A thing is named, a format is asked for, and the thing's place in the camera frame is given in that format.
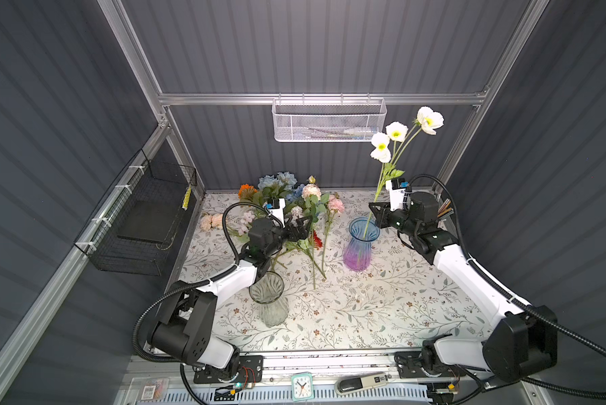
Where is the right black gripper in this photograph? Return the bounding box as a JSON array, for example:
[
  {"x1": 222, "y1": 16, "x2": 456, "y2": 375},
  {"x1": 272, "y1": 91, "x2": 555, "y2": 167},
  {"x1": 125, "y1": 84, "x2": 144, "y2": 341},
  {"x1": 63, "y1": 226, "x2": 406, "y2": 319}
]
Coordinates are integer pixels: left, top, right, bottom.
[{"x1": 369, "y1": 200, "x2": 418, "y2": 239}]

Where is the blue purple glass vase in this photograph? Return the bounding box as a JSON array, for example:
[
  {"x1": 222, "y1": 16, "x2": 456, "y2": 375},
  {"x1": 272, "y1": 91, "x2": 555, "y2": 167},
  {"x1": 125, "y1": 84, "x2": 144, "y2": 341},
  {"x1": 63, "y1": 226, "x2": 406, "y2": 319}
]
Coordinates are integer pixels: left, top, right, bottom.
[{"x1": 343, "y1": 216, "x2": 381, "y2": 272}]

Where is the pink rose stem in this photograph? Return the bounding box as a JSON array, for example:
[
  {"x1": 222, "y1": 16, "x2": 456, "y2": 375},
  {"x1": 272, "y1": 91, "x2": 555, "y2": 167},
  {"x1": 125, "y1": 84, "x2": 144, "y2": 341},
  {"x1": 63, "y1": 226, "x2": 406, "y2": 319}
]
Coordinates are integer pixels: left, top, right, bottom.
[{"x1": 320, "y1": 194, "x2": 345, "y2": 277}]

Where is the white poppy flower stem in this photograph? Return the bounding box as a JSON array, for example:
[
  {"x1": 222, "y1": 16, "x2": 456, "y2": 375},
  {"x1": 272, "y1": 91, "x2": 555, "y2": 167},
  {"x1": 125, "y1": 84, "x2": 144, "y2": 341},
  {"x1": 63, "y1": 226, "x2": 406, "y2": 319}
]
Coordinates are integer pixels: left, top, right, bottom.
[{"x1": 360, "y1": 105, "x2": 446, "y2": 241}]

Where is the cream peach rose stem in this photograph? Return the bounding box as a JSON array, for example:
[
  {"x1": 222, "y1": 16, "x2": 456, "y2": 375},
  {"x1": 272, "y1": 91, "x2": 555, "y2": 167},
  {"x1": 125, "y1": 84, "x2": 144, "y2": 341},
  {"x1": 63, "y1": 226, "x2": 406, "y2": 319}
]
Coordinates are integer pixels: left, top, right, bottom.
[{"x1": 301, "y1": 175, "x2": 322, "y2": 210}]

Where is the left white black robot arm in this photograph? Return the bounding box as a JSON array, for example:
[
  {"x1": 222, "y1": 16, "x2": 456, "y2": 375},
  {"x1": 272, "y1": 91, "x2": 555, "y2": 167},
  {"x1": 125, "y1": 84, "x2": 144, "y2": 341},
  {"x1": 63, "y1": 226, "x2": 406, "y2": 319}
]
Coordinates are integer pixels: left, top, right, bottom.
[{"x1": 146, "y1": 216, "x2": 312, "y2": 375}]

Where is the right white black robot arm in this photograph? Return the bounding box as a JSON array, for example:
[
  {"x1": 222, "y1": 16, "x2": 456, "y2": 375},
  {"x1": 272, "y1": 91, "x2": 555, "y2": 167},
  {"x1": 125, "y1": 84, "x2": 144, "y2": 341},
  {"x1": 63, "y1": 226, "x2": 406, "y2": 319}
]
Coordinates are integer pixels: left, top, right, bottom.
[{"x1": 369, "y1": 192, "x2": 558, "y2": 383}]

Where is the clear ribbed glass vase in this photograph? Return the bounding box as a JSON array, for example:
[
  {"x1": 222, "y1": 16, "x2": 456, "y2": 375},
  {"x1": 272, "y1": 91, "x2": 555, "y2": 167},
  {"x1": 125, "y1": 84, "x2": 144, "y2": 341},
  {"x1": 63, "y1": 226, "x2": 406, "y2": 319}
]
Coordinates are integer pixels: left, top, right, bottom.
[{"x1": 249, "y1": 271, "x2": 290, "y2": 327}]

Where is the lilac small blossom sprig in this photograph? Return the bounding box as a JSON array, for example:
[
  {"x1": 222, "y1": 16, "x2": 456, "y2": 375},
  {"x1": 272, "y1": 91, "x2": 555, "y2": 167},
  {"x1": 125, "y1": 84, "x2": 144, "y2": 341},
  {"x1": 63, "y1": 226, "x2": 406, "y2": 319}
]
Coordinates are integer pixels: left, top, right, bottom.
[{"x1": 238, "y1": 210, "x2": 256, "y2": 236}]

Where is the orange flower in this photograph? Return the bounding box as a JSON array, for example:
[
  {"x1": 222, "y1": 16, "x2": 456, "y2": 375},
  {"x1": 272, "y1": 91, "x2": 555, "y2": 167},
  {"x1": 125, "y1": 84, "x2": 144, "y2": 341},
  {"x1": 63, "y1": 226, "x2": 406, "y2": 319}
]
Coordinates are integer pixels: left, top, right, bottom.
[{"x1": 238, "y1": 184, "x2": 258, "y2": 202}]

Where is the red flower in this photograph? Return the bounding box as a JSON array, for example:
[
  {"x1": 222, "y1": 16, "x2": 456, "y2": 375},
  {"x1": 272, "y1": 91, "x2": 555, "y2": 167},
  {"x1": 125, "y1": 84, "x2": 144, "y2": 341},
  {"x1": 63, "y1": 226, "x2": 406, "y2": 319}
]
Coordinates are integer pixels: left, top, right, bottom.
[{"x1": 312, "y1": 231, "x2": 323, "y2": 249}]

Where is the blue hydrangea flower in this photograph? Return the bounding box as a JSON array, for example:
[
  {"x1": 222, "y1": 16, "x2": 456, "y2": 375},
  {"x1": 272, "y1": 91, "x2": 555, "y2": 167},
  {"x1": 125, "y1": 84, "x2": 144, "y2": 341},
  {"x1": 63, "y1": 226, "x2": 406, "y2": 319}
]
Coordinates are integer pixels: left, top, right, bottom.
[{"x1": 286, "y1": 184, "x2": 306, "y2": 203}]

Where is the floral patterned table mat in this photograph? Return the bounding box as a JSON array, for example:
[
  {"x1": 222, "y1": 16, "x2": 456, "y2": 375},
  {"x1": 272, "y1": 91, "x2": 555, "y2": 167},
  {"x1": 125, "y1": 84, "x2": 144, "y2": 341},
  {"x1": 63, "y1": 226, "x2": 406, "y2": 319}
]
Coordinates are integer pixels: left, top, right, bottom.
[{"x1": 153, "y1": 189, "x2": 501, "y2": 353}]

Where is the pale pink peony flower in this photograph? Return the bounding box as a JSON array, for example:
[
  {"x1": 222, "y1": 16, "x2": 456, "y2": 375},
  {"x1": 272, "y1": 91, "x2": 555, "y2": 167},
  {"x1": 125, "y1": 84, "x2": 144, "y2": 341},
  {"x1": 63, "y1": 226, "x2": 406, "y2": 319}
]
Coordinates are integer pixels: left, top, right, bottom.
[{"x1": 199, "y1": 214, "x2": 223, "y2": 232}]

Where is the light blue flower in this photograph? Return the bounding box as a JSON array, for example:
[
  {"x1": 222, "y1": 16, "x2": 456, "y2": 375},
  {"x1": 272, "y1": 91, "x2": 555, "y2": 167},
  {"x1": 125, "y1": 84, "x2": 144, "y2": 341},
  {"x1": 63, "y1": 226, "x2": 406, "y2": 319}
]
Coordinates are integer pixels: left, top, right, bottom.
[{"x1": 258, "y1": 171, "x2": 297, "y2": 190}]

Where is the small green alarm clock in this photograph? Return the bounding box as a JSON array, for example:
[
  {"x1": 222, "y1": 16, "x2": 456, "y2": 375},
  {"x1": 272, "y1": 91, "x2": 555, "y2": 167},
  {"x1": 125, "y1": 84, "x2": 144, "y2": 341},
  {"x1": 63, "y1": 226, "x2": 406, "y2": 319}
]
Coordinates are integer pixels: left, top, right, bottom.
[{"x1": 291, "y1": 372, "x2": 315, "y2": 403}]

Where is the grey stapler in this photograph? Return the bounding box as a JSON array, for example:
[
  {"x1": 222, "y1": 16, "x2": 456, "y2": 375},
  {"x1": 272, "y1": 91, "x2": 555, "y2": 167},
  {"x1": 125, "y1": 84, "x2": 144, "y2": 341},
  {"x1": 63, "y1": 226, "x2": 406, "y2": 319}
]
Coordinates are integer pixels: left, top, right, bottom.
[{"x1": 334, "y1": 373, "x2": 389, "y2": 396}]

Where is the left black corrugated cable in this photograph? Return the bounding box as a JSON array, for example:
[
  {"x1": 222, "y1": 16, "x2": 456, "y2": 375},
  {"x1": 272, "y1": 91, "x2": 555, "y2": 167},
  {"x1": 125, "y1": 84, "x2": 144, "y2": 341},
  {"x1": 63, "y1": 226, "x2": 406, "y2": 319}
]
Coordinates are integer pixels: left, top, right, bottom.
[{"x1": 132, "y1": 201, "x2": 286, "y2": 365}]

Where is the white wire mesh basket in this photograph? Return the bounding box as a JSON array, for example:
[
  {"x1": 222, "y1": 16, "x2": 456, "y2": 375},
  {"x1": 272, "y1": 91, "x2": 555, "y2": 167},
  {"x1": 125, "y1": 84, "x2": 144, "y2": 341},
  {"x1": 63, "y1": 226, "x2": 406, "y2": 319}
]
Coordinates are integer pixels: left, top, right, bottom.
[{"x1": 271, "y1": 97, "x2": 387, "y2": 143}]

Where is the black wire basket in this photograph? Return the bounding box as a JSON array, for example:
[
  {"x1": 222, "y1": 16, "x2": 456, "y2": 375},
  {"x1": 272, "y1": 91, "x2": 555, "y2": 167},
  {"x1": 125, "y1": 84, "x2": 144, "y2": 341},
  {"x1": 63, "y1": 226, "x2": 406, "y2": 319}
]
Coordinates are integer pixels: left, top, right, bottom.
[{"x1": 75, "y1": 153, "x2": 198, "y2": 276}]

